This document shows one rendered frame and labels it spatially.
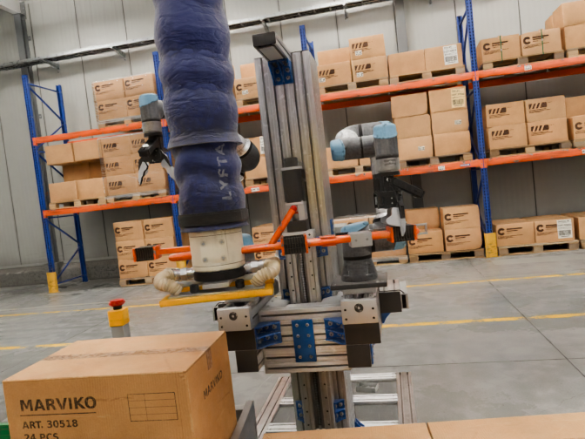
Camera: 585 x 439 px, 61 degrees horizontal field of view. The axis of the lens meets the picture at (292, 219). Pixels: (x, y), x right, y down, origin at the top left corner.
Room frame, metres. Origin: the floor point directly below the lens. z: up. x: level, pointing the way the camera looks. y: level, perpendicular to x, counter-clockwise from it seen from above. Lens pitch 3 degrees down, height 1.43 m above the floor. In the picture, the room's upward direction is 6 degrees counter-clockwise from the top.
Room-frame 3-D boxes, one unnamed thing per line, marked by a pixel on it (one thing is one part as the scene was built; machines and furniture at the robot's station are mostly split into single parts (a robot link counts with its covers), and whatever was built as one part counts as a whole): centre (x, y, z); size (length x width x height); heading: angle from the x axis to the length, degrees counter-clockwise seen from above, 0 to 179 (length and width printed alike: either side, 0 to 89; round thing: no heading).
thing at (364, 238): (1.62, -0.21, 1.25); 0.07 x 0.07 x 0.04; 1
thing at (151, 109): (2.03, 0.52, 1.82); 0.09 x 0.08 x 0.11; 139
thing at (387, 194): (1.63, -0.32, 1.39); 0.09 x 0.08 x 0.12; 91
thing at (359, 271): (2.05, -0.25, 1.09); 0.15 x 0.15 x 0.10
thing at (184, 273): (1.62, 0.25, 1.19); 0.34 x 0.25 x 0.06; 91
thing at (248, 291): (1.52, 0.25, 1.15); 0.34 x 0.10 x 0.05; 91
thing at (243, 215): (1.62, 0.25, 1.37); 0.23 x 0.23 x 0.04
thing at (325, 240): (1.74, 0.06, 1.26); 0.93 x 0.30 x 0.04; 91
